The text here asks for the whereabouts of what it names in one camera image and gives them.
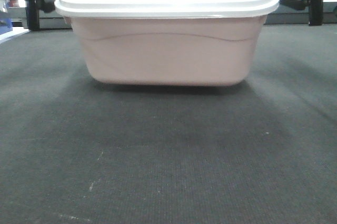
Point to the pale pink storage bin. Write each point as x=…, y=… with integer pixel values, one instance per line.
x=182, y=52

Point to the blue bin at left edge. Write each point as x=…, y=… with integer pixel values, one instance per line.
x=5, y=25

